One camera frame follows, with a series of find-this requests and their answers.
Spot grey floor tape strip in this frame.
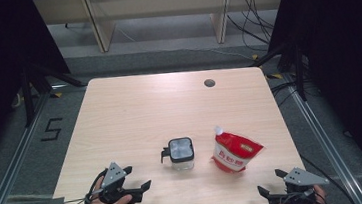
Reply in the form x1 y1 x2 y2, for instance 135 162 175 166
39 196 66 204

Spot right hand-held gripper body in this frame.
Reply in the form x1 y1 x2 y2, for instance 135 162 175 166
265 163 332 204

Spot black wrist strap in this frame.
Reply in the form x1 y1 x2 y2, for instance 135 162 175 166
312 187 329 204
79 167 112 204

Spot grey wire loop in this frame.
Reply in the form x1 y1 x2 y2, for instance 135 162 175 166
60 196 92 204

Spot bundle of black cables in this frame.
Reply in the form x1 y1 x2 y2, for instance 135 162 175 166
224 0 280 57

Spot red and white sugar pouch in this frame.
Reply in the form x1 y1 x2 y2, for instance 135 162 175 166
206 120 267 176

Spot black metal stand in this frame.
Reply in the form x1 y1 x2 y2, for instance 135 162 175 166
247 40 309 107
18 59 90 129

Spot clear jar with black lid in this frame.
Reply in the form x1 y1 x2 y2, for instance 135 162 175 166
158 135 196 173

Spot person's right hand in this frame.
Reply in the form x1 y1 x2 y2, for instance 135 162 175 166
275 182 329 204

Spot dark round table grommet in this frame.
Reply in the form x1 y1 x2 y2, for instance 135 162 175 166
203 78 217 90

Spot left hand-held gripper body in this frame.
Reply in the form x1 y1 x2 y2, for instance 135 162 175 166
95 159 145 204

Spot silver metal floor rail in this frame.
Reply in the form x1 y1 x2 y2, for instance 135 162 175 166
0 90 63 204
282 64 362 204

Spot black floor cable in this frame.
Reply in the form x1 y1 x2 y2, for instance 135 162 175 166
299 150 358 204

